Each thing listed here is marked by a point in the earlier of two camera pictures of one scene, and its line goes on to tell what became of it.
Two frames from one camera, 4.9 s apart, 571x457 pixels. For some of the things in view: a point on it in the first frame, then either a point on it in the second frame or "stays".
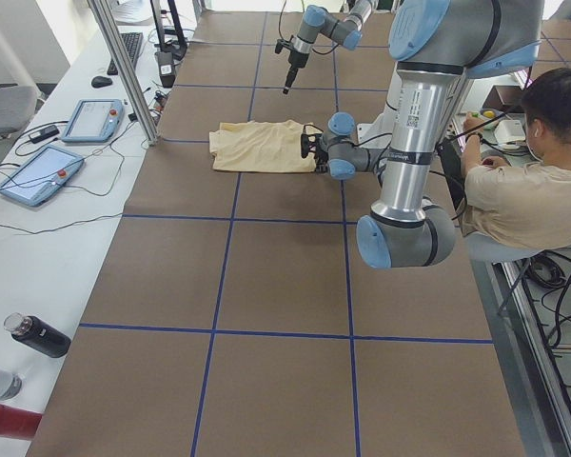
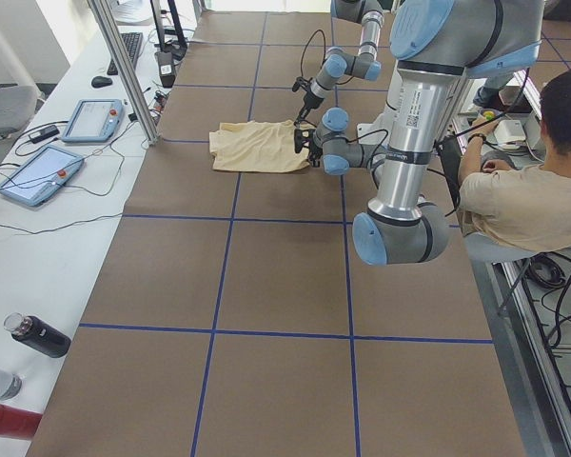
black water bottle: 37,334 stays
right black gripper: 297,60 to 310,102
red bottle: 9,422 stays
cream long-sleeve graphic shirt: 266,146 stays
